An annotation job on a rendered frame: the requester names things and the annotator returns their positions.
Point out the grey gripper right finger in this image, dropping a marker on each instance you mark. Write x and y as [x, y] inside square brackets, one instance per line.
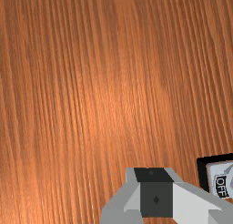
[188, 203]

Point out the toggle switch on black base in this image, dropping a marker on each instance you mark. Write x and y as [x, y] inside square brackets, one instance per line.
[221, 179]

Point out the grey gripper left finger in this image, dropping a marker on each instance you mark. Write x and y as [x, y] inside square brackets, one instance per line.
[133, 200]

